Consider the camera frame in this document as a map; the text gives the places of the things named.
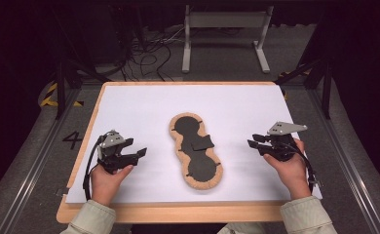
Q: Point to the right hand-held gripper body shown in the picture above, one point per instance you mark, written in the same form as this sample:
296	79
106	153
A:
281	143

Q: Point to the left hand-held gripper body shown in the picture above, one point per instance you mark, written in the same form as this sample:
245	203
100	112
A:
110	152

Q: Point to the person's left hand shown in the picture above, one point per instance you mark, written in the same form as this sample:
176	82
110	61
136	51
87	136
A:
106	183

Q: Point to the person's right hand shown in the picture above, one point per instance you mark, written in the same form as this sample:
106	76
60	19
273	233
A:
290	174

